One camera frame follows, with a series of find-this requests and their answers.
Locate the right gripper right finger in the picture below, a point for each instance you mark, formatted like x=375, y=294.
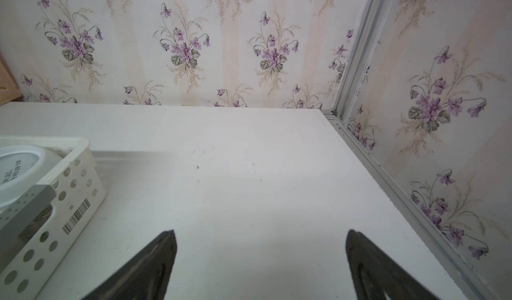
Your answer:
x=376, y=276

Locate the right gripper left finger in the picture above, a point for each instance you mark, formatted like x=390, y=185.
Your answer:
x=145, y=276

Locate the white plastic basket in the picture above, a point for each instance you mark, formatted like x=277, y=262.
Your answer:
x=39, y=228

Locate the peach plastic file organizer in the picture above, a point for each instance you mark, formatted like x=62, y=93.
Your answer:
x=9, y=89

